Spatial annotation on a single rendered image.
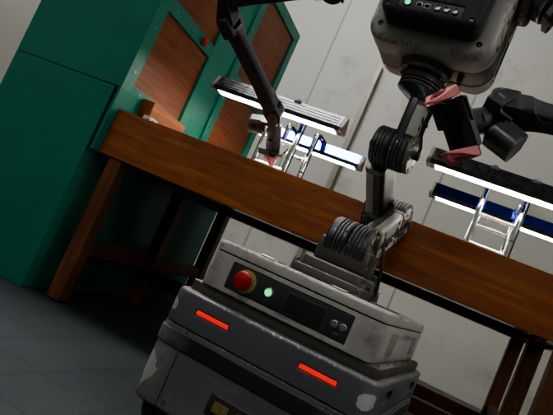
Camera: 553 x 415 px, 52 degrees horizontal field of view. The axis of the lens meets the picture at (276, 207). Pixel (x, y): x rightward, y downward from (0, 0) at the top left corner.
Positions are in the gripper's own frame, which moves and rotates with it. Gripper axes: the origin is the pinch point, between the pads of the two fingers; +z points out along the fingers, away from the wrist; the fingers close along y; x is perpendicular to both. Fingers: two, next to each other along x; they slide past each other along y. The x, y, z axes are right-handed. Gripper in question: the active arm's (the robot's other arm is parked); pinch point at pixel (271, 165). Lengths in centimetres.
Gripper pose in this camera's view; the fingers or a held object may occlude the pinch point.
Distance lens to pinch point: 228.8
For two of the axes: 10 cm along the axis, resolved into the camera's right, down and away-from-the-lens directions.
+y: -8.8, -3.6, 3.2
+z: -0.6, 7.5, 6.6
